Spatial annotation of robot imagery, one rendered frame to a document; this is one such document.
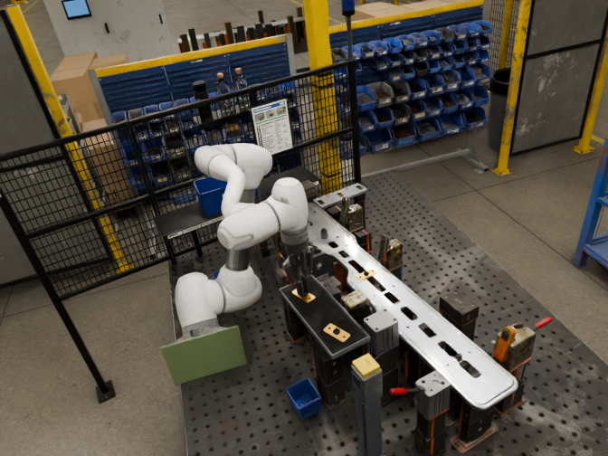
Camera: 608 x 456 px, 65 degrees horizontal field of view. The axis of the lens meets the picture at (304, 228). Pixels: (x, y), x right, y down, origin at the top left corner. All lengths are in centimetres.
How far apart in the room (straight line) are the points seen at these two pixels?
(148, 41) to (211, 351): 675
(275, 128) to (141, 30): 580
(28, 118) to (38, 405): 179
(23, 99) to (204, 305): 204
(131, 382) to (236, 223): 204
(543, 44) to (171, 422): 396
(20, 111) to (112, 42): 485
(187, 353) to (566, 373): 148
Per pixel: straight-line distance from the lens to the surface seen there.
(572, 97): 510
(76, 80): 588
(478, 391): 164
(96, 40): 834
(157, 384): 316
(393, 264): 212
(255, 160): 195
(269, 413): 197
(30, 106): 359
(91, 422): 317
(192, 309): 206
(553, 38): 470
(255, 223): 137
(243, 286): 213
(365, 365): 146
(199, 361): 207
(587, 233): 368
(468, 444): 187
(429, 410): 158
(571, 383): 213
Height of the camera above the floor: 229
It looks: 34 degrees down
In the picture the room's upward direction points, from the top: 8 degrees counter-clockwise
